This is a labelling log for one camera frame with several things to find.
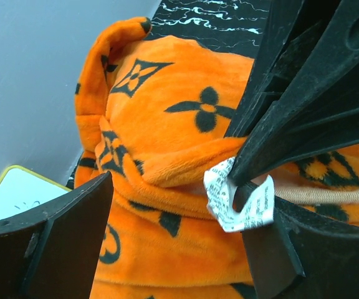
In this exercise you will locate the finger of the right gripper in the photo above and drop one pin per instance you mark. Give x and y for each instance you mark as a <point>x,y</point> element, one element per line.
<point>302,96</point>

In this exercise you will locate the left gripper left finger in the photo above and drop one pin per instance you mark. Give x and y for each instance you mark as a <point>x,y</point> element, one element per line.
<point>51,251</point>

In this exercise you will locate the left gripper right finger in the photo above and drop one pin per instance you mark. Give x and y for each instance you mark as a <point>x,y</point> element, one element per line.
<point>303,255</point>

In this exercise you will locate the orange patterned pillowcase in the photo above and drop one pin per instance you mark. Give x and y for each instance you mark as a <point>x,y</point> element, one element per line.
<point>154,114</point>

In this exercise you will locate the white pillow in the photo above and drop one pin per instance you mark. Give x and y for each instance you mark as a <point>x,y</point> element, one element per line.
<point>289,190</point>

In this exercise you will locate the white care label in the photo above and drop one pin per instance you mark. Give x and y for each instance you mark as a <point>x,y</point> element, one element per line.
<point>235,208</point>

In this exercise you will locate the small whiteboard yellow frame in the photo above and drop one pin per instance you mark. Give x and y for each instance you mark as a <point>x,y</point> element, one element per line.
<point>22,189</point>

